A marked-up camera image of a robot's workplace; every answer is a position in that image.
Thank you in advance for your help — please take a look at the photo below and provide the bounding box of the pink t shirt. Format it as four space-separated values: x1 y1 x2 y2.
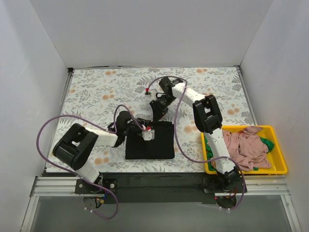
223 126 275 172

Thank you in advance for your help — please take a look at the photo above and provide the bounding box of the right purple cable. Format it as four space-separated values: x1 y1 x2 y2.
144 76 247 211

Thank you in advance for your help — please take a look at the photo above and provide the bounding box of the green t shirt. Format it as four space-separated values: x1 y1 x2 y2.
204 136 276 171

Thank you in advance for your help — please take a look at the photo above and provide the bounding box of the yellow plastic bin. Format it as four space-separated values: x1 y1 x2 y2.
201 125 288 175

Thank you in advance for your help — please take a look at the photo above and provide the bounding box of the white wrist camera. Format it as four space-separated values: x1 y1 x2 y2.
141 127 155 141
145 88 157 99

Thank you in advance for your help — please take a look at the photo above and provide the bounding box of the purple cable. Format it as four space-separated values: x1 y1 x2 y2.
144 76 247 211
36 105 119 220

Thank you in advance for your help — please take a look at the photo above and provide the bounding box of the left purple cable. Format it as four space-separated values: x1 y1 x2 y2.
36 105 119 220

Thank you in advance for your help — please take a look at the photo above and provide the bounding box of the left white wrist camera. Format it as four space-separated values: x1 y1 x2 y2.
141 127 155 141

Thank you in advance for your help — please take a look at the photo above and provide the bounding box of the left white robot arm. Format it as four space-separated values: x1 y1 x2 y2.
53 111 155 193

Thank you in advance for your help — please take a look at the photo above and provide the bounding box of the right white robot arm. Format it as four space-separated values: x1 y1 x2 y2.
145 76 238 192

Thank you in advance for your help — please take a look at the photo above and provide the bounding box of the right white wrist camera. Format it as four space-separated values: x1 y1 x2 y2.
145 88 157 99

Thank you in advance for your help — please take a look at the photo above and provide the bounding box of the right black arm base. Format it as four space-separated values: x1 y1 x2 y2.
199 167 247 193

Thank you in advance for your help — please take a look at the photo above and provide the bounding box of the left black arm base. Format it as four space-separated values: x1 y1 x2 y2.
74 173 119 194

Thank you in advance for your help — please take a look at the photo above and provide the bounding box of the black t shirt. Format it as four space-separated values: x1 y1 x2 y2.
125 121 175 160

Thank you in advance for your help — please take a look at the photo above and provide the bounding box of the floral table mat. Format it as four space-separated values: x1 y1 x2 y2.
53 67 255 173

